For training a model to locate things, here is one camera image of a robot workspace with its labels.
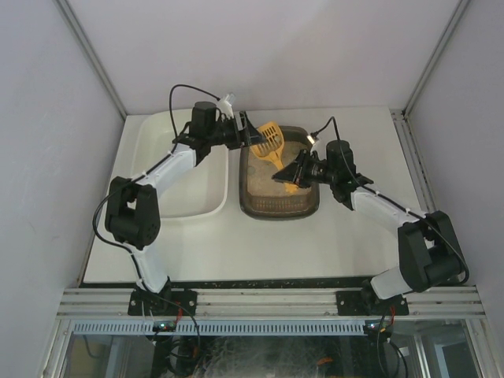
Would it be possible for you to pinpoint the yellow litter scoop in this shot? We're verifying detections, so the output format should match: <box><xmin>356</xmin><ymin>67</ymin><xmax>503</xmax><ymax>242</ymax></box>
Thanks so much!
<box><xmin>250</xmin><ymin>121</ymin><xmax>287</xmax><ymax>179</ymax></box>

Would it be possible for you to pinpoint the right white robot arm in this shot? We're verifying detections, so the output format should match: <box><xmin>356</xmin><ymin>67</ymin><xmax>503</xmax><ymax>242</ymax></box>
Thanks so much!
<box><xmin>272</xmin><ymin>138</ymin><xmax>470</xmax><ymax>311</ymax></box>

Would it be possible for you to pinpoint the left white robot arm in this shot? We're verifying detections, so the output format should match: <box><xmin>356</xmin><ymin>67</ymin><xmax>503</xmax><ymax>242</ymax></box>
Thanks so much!
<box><xmin>92</xmin><ymin>92</ymin><xmax>265</xmax><ymax>294</ymax></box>

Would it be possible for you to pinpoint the brown litter box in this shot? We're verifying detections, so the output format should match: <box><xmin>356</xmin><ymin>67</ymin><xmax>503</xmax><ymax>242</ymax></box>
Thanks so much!
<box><xmin>239</xmin><ymin>148</ymin><xmax>320</xmax><ymax>221</ymax></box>

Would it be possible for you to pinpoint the white plastic tub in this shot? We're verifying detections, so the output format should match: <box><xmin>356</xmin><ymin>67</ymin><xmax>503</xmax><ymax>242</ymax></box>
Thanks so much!
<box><xmin>130</xmin><ymin>109</ymin><xmax>228</xmax><ymax>219</ymax></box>

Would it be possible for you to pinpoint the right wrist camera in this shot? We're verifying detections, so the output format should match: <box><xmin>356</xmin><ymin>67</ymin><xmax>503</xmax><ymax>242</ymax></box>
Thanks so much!
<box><xmin>306</xmin><ymin>132</ymin><xmax>320</xmax><ymax>146</ymax></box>

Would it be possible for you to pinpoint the right aluminium side rail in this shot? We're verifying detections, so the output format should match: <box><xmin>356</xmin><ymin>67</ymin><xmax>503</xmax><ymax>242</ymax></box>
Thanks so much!
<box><xmin>390</xmin><ymin>109</ymin><xmax>437</xmax><ymax>213</ymax></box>

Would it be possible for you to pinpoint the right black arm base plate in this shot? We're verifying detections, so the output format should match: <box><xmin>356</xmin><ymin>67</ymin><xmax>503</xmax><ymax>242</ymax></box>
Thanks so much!
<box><xmin>335</xmin><ymin>290</ymin><xmax>410</xmax><ymax>316</ymax></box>

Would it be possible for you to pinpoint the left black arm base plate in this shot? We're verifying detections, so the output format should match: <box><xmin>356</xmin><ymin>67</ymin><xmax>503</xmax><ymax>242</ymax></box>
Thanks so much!
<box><xmin>128</xmin><ymin>281</ymin><xmax>198</xmax><ymax>317</ymax></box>

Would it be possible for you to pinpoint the grey slotted cable duct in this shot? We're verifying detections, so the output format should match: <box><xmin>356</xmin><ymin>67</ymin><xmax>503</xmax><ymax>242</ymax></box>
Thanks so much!
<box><xmin>73</xmin><ymin>320</ymin><xmax>366</xmax><ymax>336</ymax></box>

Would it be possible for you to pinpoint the left aluminium frame post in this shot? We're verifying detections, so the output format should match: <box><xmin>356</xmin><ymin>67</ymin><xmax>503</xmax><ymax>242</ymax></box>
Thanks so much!
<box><xmin>53</xmin><ymin>0</ymin><xmax>128</xmax><ymax>120</ymax></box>

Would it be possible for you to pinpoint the aluminium frame post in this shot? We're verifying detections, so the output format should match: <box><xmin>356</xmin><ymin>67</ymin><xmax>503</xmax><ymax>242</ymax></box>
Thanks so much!
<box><xmin>402</xmin><ymin>0</ymin><xmax>472</xmax><ymax>119</ymax></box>
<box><xmin>53</xmin><ymin>0</ymin><xmax>128</xmax><ymax>120</ymax></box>

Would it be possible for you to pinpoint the right aluminium frame post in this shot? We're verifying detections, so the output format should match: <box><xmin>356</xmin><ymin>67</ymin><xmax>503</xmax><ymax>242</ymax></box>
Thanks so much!
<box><xmin>402</xmin><ymin>0</ymin><xmax>472</xmax><ymax>119</ymax></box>

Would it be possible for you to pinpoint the aluminium front rail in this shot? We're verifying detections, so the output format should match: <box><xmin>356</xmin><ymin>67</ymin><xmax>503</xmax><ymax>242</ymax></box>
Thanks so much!
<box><xmin>57</xmin><ymin>287</ymin><xmax>486</xmax><ymax>320</ymax></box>

